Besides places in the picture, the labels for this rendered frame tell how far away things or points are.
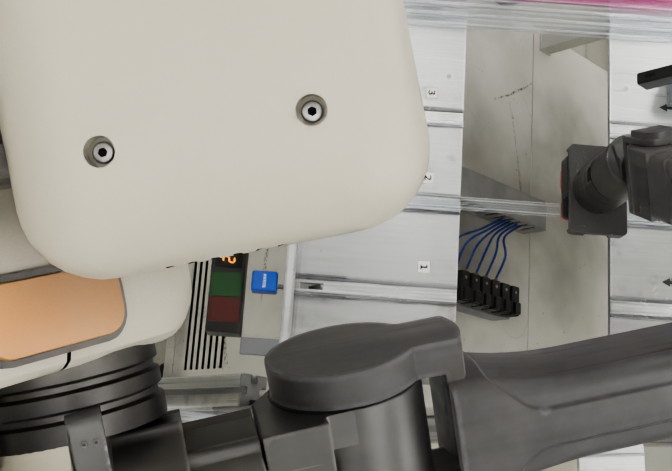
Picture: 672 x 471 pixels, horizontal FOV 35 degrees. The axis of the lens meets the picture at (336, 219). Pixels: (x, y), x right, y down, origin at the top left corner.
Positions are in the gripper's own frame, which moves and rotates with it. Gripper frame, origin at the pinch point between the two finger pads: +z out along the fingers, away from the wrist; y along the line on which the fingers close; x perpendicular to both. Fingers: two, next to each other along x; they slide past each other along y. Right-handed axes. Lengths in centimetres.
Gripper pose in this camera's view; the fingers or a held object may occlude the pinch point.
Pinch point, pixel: (571, 211)
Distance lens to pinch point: 128.5
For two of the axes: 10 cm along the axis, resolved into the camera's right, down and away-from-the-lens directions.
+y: 0.5, -9.6, 2.6
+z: -1.1, 2.6, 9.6
